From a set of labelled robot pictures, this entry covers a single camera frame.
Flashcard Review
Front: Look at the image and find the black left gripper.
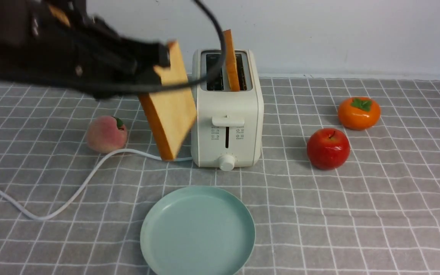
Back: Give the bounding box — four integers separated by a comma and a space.
33, 0, 170, 99

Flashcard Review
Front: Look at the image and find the toasted bread slice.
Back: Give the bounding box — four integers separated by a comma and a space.
138, 40, 197, 161
223, 29, 241, 92

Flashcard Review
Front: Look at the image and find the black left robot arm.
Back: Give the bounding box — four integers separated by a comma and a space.
0, 0, 171, 99

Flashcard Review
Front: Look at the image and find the pink peach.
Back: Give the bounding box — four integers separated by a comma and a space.
86, 116, 128, 154

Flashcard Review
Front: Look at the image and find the white two-slot toaster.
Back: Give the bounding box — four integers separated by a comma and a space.
191, 49, 264, 171

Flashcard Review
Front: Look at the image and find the light green round plate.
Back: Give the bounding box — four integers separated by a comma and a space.
140, 186, 256, 275

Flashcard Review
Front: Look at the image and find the red apple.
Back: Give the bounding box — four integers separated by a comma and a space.
307, 128, 351, 170

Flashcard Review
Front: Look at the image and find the orange persimmon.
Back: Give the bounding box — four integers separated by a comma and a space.
338, 96, 381, 131

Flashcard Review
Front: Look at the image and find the grey checked tablecloth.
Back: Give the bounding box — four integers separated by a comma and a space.
0, 78, 440, 275

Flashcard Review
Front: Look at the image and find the black cable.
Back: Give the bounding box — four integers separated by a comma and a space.
0, 0, 227, 95

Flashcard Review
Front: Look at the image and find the white power cable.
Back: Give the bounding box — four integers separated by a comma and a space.
0, 148, 193, 221

